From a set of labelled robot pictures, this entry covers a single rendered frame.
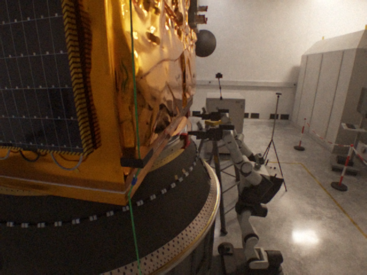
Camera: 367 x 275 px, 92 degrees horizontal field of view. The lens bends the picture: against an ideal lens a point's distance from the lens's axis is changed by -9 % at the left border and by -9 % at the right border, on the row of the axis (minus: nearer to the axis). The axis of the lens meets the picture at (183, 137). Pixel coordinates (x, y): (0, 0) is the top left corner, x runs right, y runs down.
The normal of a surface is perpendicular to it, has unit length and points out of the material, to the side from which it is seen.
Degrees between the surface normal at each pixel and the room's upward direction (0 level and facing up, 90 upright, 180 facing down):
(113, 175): 92
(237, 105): 90
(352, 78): 90
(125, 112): 88
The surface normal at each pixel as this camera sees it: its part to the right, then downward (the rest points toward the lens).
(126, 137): 0.70, 0.25
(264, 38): -0.14, 0.33
